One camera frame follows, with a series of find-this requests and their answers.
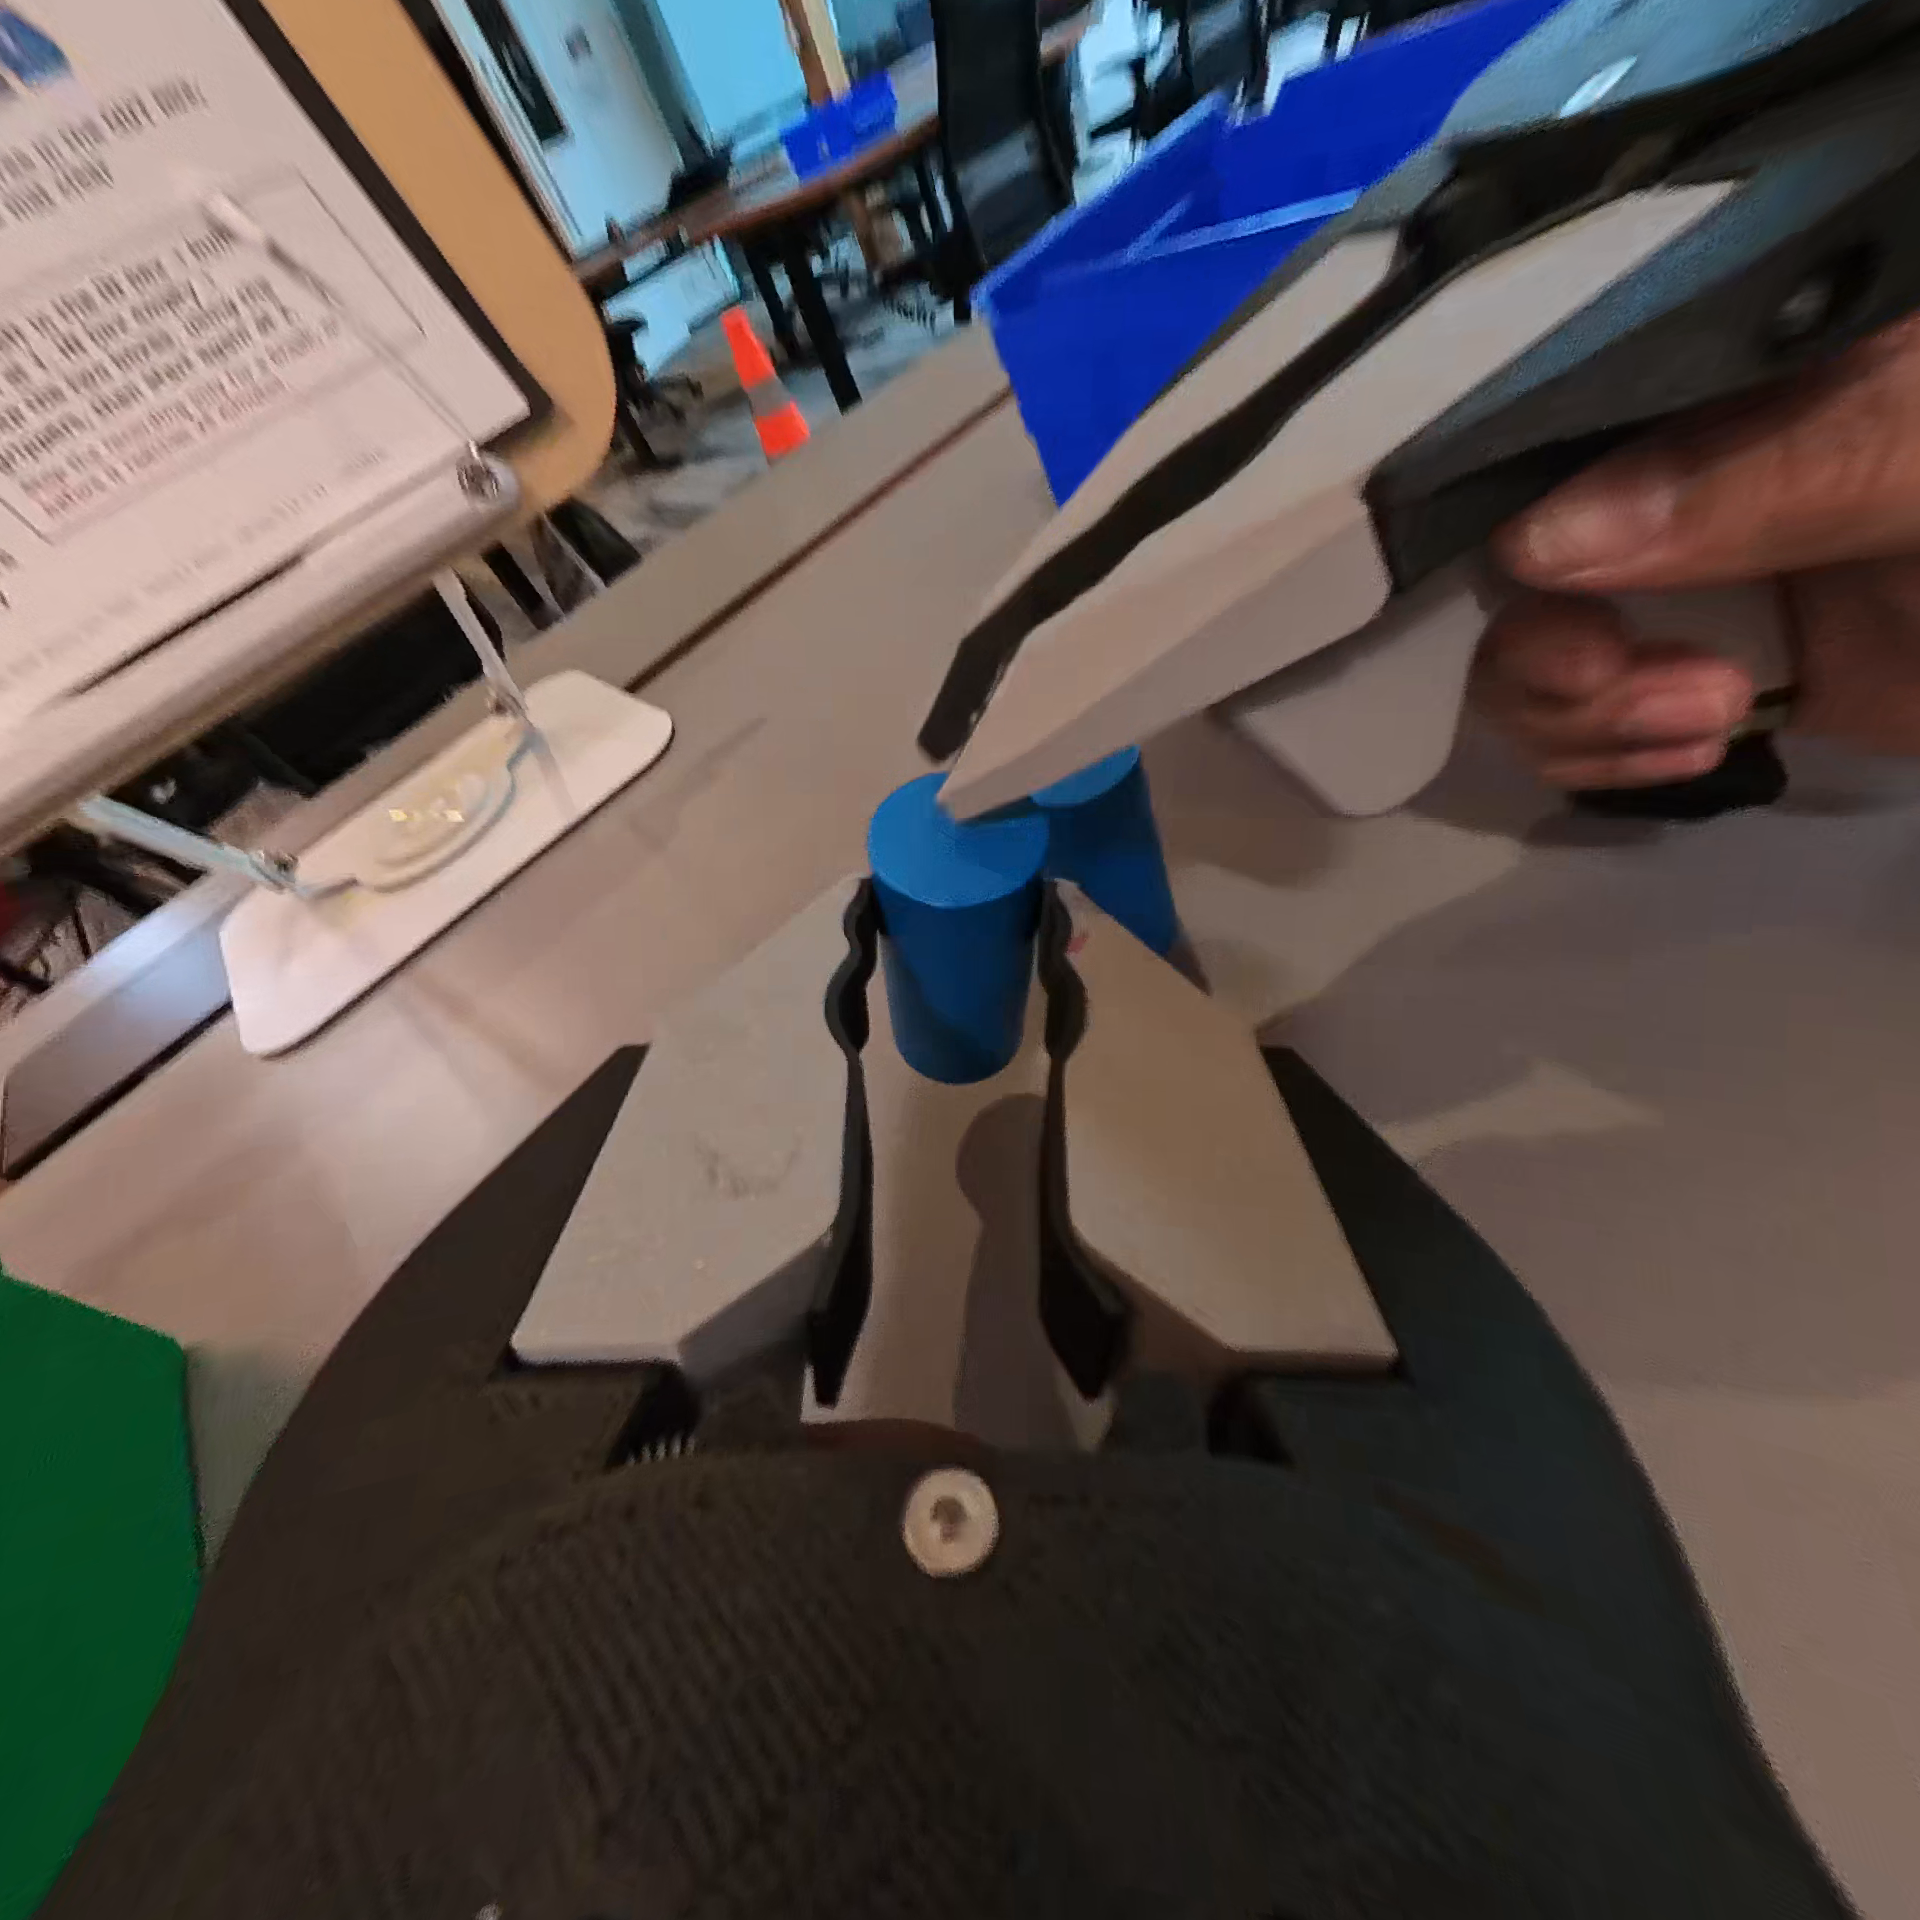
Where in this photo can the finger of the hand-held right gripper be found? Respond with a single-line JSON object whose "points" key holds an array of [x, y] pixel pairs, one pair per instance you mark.
{"points": [[1201, 435], [1276, 570]]}

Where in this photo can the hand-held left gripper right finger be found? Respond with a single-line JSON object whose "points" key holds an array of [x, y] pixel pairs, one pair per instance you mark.
{"points": [[1214, 1200]]}

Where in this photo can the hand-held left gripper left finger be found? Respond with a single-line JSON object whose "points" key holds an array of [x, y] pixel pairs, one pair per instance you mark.
{"points": [[705, 1184]]}

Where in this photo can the blue plastic bin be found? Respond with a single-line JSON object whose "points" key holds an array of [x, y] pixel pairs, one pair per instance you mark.
{"points": [[1124, 330]]}

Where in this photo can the blue cylinder block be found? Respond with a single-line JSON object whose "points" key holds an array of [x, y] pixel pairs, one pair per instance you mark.
{"points": [[953, 930], [1118, 856]]}

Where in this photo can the green plastic bin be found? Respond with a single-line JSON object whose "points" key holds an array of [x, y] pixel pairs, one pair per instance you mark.
{"points": [[89, 1576]]}

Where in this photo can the person's right hand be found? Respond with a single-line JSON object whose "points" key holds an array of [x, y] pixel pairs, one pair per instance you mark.
{"points": [[1800, 511]]}

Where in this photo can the black office chair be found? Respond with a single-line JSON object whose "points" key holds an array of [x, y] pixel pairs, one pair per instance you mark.
{"points": [[996, 150]]}

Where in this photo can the white document stand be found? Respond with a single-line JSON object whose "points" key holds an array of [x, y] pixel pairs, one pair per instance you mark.
{"points": [[451, 868]]}

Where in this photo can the orange traffic cone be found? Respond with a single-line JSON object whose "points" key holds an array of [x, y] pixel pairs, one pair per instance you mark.
{"points": [[769, 399]]}

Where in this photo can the wooden background table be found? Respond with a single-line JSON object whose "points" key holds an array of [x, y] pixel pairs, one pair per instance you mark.
{"points": [[795, 195]]}

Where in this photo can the small blue storage bin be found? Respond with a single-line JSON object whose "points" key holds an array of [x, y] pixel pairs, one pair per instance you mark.
{"points": [[839, 128]]}

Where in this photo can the wooden backing board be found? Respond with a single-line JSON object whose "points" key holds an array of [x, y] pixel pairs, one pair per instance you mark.
{"points": [[510, 299]]}

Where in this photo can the printed instruction sheet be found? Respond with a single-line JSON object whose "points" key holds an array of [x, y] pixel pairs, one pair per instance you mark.
{"points": [[224, 330]]}

